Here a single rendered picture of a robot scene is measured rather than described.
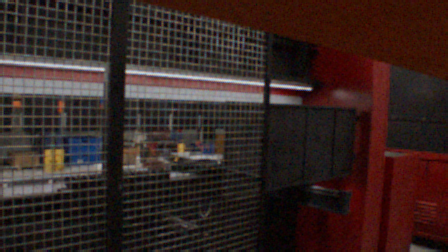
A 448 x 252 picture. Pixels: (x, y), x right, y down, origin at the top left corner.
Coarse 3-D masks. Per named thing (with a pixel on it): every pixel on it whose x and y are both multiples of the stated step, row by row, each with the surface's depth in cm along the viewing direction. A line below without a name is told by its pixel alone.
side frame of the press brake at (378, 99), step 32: (320, 64) 272; (352, 64) 253; (384, 64) 253; (320, 96) 272; (352, 96) 253; (384, 96) 255; (384, 128) 259; (384, 160) 261; (352, 192) 253; (320, 224) 272; (352, 224) 253
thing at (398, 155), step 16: (400, 160) 280; (416, 160) 302; (384, 176) 277; (400, 176) 282; (416, 176) 305; (384, 192) 277; (400, 192) 285; (384, 208) 277; (400, 208) 287; (384, 224) 277; (400, 224) 290; (384, 240) 276; (400, 240) 293
